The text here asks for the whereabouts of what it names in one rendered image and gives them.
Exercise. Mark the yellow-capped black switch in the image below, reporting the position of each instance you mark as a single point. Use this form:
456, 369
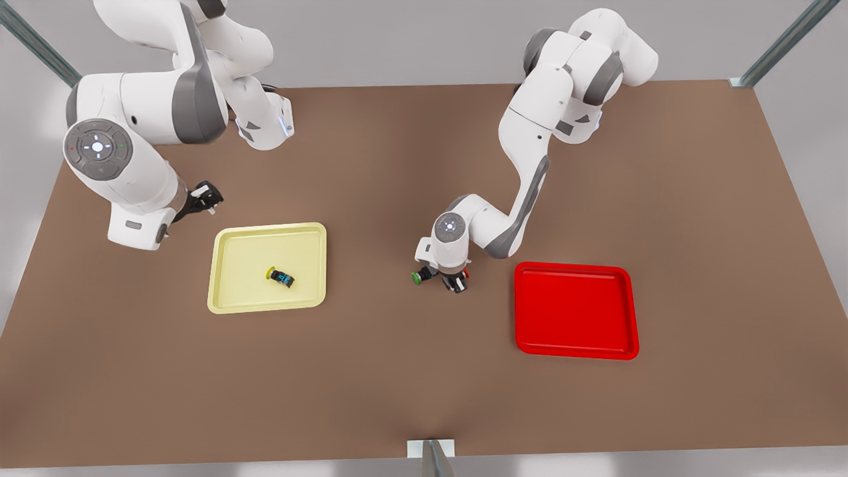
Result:
283, 278

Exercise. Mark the green-capped black switch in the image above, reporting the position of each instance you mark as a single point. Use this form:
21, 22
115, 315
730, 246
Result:
417, 277

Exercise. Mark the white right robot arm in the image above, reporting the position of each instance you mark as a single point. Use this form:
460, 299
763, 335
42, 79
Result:
152, 99

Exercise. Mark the silver frame post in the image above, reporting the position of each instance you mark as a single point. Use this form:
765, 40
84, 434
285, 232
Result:
785, 43
40, 46
432, 458

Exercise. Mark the red tray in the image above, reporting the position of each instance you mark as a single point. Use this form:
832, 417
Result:
575, 311

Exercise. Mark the pale yellow tray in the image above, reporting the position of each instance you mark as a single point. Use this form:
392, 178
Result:
252, 291

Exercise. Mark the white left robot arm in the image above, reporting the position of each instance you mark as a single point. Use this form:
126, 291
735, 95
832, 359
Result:
530, 126

